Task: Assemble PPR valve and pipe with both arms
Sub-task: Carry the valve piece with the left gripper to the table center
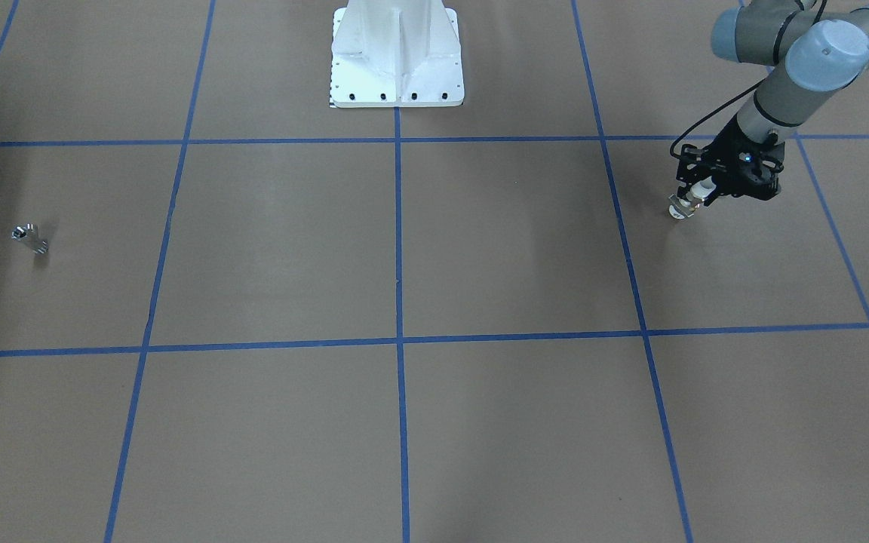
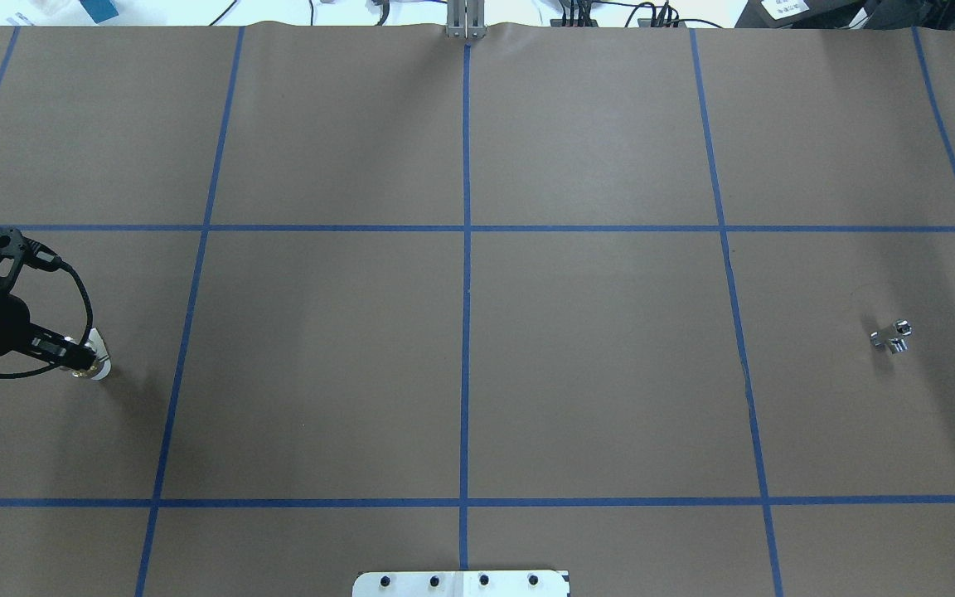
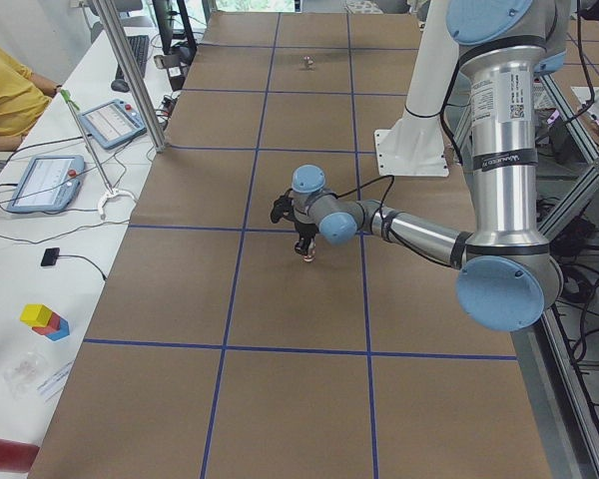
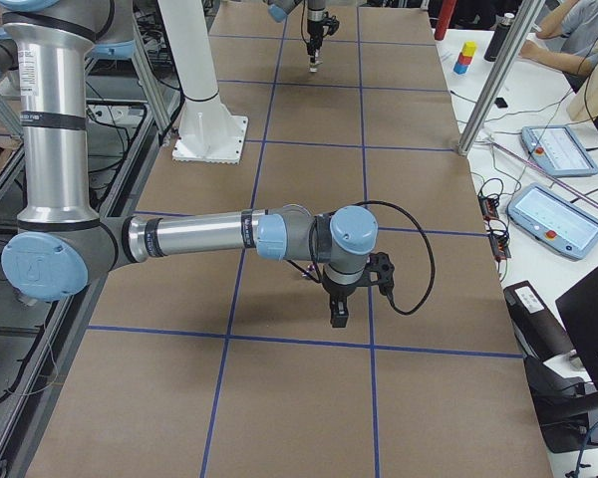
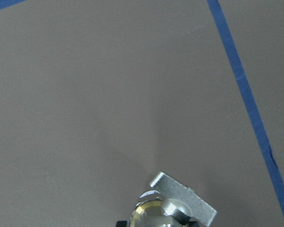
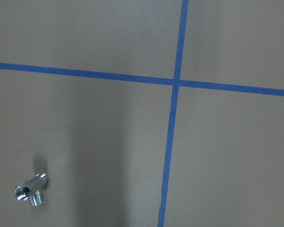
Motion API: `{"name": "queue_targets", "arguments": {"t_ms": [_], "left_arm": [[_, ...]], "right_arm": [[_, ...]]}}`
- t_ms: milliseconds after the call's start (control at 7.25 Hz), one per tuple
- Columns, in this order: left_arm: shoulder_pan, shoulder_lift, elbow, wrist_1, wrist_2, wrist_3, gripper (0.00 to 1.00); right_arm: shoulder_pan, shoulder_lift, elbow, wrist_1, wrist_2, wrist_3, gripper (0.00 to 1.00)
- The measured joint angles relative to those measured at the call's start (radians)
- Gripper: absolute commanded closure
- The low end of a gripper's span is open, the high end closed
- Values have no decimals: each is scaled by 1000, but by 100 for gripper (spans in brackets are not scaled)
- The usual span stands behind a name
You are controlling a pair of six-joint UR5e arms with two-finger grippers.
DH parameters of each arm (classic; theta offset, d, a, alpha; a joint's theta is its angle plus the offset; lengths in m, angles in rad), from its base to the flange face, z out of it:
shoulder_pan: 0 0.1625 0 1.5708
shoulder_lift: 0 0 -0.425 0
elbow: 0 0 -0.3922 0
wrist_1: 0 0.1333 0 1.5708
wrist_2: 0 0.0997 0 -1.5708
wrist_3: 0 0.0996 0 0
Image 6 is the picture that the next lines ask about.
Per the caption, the chrome tee pipe fitting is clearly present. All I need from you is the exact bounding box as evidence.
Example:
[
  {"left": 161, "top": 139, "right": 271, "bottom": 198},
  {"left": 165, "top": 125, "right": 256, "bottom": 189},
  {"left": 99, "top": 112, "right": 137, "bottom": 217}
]
[{"left": 14, "top": 173, "right": 48, "bottom": 207}]

